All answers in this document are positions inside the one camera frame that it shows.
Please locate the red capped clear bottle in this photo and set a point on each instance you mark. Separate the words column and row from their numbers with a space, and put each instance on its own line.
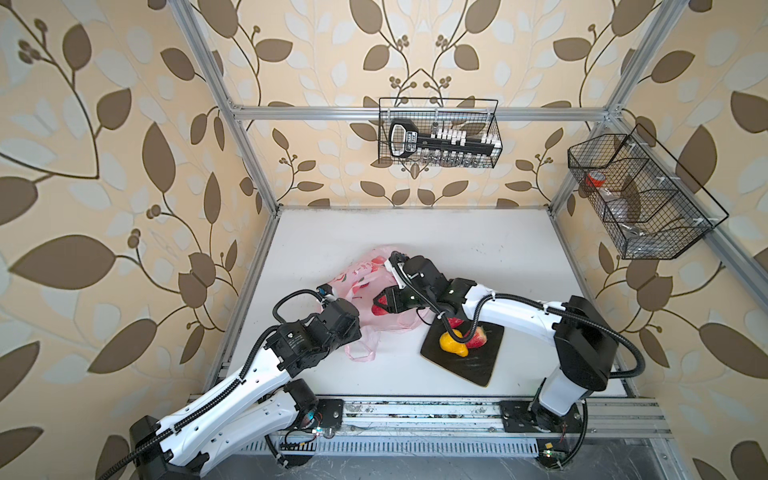
column 594, row 180

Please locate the black socket tool set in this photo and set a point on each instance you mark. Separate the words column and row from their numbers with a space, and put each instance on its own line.
column 404, row 140

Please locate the red fake strawberry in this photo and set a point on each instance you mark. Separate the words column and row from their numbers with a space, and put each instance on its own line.
column 478, row 340

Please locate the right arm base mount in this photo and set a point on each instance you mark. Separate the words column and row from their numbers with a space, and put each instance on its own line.
column 520, row 416

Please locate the black wire basket right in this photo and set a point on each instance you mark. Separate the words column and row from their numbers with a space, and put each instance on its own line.
column 652, row 206

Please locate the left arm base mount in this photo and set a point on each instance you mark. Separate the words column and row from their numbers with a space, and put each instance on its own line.
column 324, row 416

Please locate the black square tray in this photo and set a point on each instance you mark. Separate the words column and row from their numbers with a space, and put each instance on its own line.
column 478, row 366

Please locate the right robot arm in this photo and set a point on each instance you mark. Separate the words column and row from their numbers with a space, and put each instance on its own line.
column 590, row 353

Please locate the pink plastic bag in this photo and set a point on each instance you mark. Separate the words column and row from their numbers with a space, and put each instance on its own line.
column 358, row 284

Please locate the red fake peach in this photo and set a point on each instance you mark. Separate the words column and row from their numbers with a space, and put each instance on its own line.
column 455, row 322

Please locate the black wire basket rear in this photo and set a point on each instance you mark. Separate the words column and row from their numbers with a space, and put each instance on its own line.
column 473, row 115

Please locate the black wire basket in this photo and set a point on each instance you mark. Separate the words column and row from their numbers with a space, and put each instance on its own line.
column 652, row 206
column 473, row 115

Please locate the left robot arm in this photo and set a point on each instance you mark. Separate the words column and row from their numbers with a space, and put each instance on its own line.
column 264, row 396

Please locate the yellow fake pear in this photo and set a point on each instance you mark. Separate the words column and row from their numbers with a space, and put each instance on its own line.
column 449, row 345

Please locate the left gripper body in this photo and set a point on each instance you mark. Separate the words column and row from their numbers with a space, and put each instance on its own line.
column 354, row 333

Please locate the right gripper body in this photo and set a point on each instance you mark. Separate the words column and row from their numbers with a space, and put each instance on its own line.
column 402, row 299

